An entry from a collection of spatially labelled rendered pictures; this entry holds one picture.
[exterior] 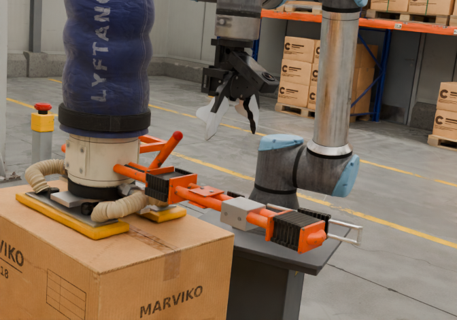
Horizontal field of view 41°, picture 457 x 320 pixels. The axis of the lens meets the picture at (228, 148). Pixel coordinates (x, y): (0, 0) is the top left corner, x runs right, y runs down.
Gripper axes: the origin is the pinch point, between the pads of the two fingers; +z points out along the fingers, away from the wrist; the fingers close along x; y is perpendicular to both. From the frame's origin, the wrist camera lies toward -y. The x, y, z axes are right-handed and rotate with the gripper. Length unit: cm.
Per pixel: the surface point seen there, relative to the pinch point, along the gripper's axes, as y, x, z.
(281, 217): -16.1, 3.0, 11.7
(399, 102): 356, -837, 88
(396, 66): 371, -838, 31
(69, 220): 34.6, 14.8, 25.4
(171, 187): 12.5, 4.6, 13.0
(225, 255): 10.1, -13.3, 32.4
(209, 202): 1.9, 3.5, 13.6
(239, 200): -3.3, 0.3, 12.5
